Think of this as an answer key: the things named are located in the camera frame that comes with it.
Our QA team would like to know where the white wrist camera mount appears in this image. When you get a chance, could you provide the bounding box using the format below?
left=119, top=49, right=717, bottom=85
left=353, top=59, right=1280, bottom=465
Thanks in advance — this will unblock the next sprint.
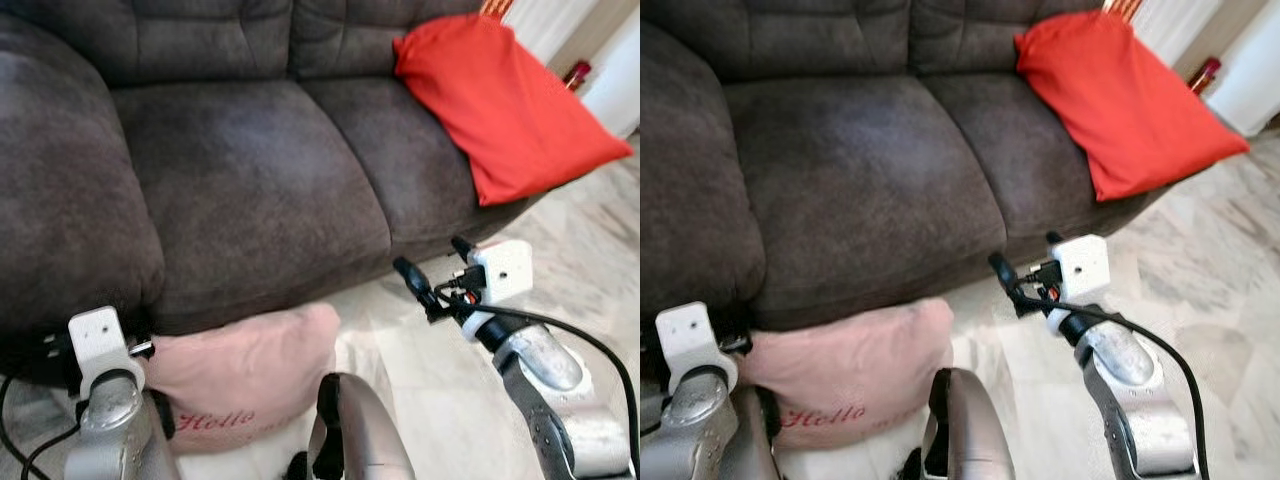
left=1044, top=234, right=1112, bottom=337
left=67, top=306, right=147, bottom=401
left=654, top=301, right=742, bottom=393
left=461, top=239, right=535, bottom=342

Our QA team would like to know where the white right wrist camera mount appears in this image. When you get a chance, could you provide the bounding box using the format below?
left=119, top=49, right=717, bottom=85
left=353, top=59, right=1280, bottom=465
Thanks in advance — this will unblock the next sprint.
left=1044, top=234, right=1112, bottom=337
left=461, top=239, right=535, bottom=342

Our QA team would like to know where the grey robot right leg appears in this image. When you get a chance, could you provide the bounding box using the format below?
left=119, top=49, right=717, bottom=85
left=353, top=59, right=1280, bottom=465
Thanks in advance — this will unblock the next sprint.
left=304, top=372, right=417, bottom=480
left=913, top=367, right=1017, bottom=480

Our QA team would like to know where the red pillow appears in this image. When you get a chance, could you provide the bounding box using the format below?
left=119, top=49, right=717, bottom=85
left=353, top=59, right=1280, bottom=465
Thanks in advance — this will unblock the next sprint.
left=1014, top=10, right=1251, bottom=203
left=393, top=13, right=634, bottom=208

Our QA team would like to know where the dark brown fabric sofa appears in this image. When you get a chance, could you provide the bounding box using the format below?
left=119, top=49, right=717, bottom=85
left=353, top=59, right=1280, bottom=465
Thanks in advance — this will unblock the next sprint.
left=0, top=0, right=547, bottom=387
left=640, top=0, right=1167, bottom=336

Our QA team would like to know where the pink pillow with Hello print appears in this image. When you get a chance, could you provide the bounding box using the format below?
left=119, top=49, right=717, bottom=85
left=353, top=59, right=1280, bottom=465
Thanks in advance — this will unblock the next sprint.
left=738, top=297, right=956, bottom=452
left=140, top=303, right=343, bottom=457

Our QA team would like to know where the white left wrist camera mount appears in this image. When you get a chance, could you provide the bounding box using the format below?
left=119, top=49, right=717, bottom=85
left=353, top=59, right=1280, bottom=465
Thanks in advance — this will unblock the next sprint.
left=67, top=306, right=147, bottom=401
left=654, top=301, right=742, bottom=393

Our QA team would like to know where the white panel with wooden edge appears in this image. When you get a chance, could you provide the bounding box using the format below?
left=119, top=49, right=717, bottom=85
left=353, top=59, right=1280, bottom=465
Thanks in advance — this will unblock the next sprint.
left=500, top=0, right=603, bottom=77
left=1130, top=0, right=1243, bottom=77

